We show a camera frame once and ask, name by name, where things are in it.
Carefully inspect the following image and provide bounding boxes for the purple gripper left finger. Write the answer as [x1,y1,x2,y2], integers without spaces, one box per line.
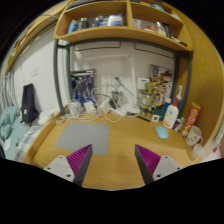
[44,145,93,186]

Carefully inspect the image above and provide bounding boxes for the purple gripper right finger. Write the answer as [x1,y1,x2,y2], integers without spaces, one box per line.
[134,145,182,185]

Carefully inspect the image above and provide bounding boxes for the light blue computer mouse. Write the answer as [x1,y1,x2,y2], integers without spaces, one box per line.
[155,126,168,139]

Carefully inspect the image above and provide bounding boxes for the grey mouse pad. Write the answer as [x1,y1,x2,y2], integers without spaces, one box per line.
[56,122,110,155]

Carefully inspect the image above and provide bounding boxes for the clear plastic cup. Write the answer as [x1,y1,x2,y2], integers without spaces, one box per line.
[192,144,204,159]

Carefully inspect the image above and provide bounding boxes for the white printed mug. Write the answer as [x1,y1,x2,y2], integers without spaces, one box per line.
[186,126,203,146]

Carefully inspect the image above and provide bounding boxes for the white lotion pump bottle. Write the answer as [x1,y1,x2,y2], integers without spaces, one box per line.
[163,98,179,129]

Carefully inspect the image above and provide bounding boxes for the groot figurine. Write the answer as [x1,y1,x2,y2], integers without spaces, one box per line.
[140,82,163,119]

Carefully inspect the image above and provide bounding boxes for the red chips can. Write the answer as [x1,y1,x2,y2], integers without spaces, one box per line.
[181,102,201,137]

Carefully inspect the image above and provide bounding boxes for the teal pillow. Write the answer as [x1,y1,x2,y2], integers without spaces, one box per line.
[0,106,18,140]

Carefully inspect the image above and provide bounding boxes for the robot figure poster box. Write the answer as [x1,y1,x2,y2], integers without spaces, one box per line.
[70,69,96,105]

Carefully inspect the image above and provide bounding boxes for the white box on shelf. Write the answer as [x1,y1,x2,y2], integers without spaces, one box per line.
[108,14,123,26]

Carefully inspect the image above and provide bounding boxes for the white charger and cables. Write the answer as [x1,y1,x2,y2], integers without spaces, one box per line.
[64,88,129,123]

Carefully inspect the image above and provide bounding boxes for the wooden wall shelf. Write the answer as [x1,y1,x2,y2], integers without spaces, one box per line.
[54,0,193,51]

